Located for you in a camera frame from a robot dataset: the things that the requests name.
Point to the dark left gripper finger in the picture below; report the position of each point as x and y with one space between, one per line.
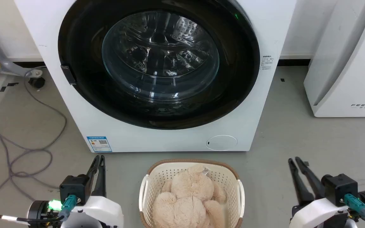
95 167
102 183

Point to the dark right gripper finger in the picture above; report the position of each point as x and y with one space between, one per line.
299 186
312 180

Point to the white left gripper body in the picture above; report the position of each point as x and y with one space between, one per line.
101 212

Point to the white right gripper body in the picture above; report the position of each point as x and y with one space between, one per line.
315 215

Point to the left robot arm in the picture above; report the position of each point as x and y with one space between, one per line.
38 211

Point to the white front-load washing machine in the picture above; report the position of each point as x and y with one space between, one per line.
74 122

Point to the round black glass washer door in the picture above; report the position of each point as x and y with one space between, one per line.
84 47

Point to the blue energy label sticker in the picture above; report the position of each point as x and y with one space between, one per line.
99 144

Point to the cream plastic laundry basket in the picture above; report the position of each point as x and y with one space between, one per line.
159 177

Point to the beige plush teddy bear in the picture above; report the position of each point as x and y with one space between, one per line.
188 193

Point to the round white filter cover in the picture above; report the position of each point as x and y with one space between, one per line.
222 142

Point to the black caster wheel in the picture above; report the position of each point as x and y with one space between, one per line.
36 82

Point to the white air purifier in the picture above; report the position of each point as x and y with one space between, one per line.
356 63

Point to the small printed text sticker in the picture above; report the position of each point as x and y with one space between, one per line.
267 62

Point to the grey metal chair leg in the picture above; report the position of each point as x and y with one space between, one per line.
5 65

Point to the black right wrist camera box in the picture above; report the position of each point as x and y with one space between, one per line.
339 188

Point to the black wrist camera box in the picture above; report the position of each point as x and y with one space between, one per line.
339 188
74 188

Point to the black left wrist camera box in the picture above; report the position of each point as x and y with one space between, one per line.
74 188

